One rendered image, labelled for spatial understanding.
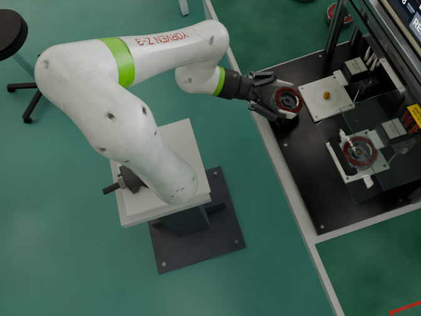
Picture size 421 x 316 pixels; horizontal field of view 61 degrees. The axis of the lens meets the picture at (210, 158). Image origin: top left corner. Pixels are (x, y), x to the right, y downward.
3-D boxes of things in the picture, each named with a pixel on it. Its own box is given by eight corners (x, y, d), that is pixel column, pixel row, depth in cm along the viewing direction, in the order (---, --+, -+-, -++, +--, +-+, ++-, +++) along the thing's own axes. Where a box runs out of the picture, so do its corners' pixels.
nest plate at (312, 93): (314, 122, 125) (314, 120, 124) (297, 88, 131) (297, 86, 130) (354, 108, 125) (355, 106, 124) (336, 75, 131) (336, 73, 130)
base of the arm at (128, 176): (112, 209, 122) (106, 205, 116) (99, 173, 127) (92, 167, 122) (181, 177, 124) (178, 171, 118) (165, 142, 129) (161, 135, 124)
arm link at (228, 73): (226, 84, 105) (225, 59, 109) (210, 104, 115) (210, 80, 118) (244, 89, 107) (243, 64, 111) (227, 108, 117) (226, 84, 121)
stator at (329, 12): (326, 29, 142) (327, 23, 139) (324, 8, 146) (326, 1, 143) (355, 29, 141) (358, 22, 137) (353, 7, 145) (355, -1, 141)
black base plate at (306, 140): (317, 236, 112) (319, 234, 110) (249, 78, 138) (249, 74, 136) (457, 188, 113) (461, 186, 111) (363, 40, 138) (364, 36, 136)
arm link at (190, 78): (169, 71, 113) (170, 96, 107) (182, 40, 104) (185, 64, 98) (209, 82, 119) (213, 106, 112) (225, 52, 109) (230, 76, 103)
